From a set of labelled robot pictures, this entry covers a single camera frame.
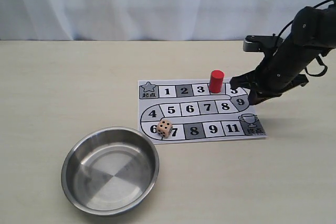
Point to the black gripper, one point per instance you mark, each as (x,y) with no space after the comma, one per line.
(278,72)

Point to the red cylinder game piece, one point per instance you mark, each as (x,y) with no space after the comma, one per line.
(216,81)

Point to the white backdrop curtain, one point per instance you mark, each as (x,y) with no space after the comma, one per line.
(145,19)

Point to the stainless steel round dish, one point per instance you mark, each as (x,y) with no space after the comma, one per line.
(110,171)

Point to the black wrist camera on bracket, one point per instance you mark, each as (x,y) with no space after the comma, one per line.
(254,43)

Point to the paper numbered game board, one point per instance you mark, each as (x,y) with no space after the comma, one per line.
(196,114)

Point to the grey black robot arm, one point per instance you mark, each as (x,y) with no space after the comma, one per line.
(312,37)

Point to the wooden die black pips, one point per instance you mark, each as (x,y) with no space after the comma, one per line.
(164,128)

